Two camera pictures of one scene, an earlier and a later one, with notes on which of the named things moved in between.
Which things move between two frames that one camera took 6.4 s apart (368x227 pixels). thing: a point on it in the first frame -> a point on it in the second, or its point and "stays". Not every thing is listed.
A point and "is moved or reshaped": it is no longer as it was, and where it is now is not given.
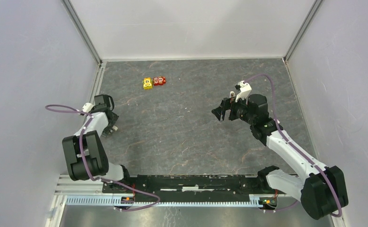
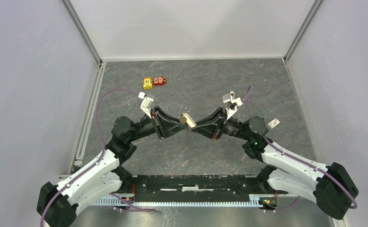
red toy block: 159,81 stays
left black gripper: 109,126 -> 169,130
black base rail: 193,188 stays
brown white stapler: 114,128 is moved or reshaped
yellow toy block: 147,83 stays
